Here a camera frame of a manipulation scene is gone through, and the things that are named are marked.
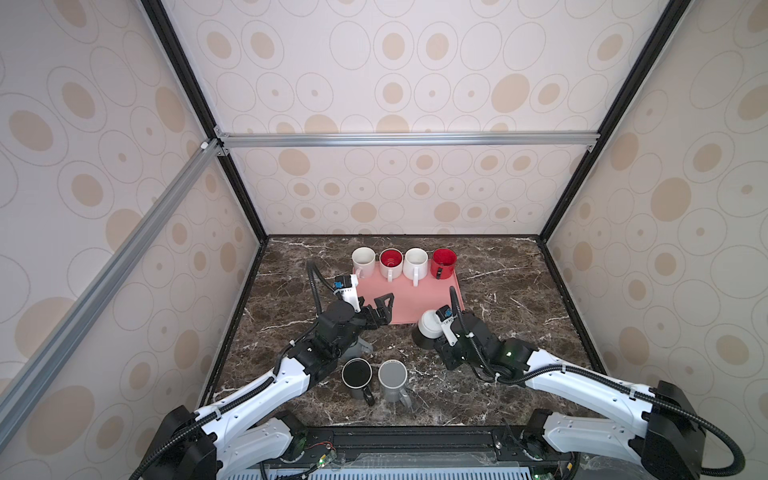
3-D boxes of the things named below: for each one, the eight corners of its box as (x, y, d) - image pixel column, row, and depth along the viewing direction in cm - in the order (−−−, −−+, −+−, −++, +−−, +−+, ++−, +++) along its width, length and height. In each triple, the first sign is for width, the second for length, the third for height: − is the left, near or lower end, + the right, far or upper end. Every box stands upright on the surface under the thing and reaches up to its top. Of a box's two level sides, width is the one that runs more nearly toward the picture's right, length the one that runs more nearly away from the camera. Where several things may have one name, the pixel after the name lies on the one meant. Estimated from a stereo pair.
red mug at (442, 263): (431, 281, 108) (433, 269, 103) (429, 260, 114) (431, 248, 109) (456, 281, 108) (459, 269, 103) (452, 260, 114) (455, 248, 109)
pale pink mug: (359, 285, 106) (357, 269, 99) (352, 266, 111) (349, 250, 104) (380, 278, 108) (380, 262, 101) (372, 260, 113) (371, 244, 106)
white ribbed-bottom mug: (414, 288, 106) (415, 273, 99) (400, 267, 112) (400, 252, 105) (433, 280, 108) (436, 265, 101) (418, 260, 114) (420, 244, 107)
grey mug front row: (379, 409, 81) (377, 396, 72) (379, 374, 87) (378, 359, 78) (408, 409, 81) (411, 396, 72) (407, 374, 87) (409, 359, 78)
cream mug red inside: (379, 284, 106) (378, 270, 100) (380, 262, 113) (379, 248, 107) (403, 284, 106) (404, 270, 100) (402, 262, 113) (403, 248, 107)
